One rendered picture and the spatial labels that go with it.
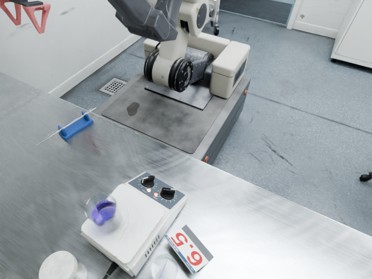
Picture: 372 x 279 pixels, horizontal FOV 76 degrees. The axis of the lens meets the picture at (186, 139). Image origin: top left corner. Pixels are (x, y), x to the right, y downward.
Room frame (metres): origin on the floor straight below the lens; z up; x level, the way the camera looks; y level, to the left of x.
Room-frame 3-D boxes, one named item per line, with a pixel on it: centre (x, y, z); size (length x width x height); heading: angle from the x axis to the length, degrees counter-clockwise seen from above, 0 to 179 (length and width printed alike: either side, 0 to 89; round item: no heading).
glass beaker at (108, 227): (0.17, 0.14, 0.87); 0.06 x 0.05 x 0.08; 48
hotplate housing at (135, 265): (0.20, 0.10, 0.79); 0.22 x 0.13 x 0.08; 149
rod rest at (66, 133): (0.49, 0.33, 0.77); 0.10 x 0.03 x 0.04; 142
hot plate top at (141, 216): (0.18, 0.12, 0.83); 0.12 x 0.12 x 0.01; 59
